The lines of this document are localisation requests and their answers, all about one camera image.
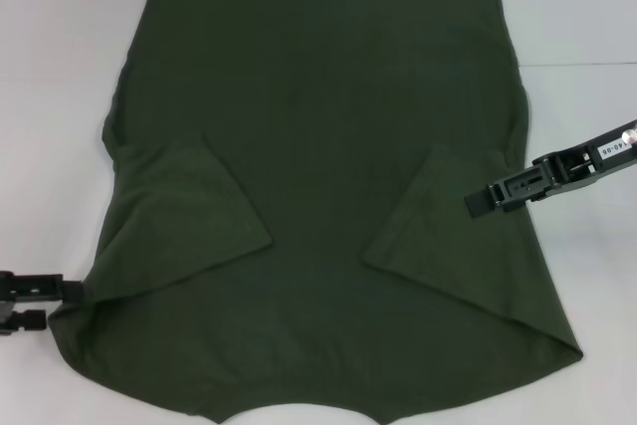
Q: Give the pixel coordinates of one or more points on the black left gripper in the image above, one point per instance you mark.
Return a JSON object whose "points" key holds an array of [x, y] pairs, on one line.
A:
{"points": [[6, 310]]}

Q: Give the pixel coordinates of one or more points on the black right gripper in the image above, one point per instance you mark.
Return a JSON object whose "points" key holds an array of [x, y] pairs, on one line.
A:
{"points": [[587, 166]]}

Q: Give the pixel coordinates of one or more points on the dark green t-shirt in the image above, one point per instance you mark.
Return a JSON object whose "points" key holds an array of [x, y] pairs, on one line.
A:
{"points": [[308, 146]]}

